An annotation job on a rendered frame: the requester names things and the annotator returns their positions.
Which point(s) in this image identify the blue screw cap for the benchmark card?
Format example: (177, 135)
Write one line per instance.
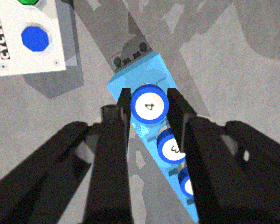
(167, 148)
(149, 104)
(184, 182)

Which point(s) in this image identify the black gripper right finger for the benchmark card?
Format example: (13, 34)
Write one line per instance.
(223, 190)

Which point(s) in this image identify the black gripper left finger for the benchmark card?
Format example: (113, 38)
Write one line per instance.
(39, 189)

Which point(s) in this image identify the white button panel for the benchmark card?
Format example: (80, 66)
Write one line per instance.
(33, 39)

